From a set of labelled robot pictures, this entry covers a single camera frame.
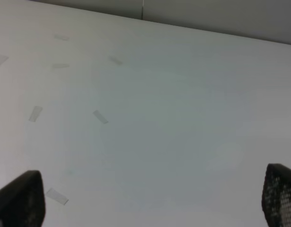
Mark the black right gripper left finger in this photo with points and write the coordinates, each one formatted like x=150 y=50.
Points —
x=22 y=201

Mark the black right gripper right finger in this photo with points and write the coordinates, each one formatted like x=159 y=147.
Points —
x=276 y=196

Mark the clear tape strip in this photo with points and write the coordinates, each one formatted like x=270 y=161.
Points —
x=60 y=66
x=3 y=58
x=53 y=194
x=61 y=37
x=100 y=117
x=35 y=113
x=115 y=60

